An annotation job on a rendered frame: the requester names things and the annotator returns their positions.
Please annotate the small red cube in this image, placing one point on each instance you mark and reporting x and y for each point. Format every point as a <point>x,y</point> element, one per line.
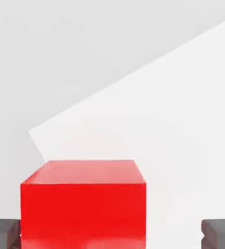
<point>83,210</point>

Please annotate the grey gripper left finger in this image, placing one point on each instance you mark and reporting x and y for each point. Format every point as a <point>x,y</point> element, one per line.
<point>1,233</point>

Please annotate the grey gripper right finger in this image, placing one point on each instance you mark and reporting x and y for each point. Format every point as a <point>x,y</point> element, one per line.
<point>221,235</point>

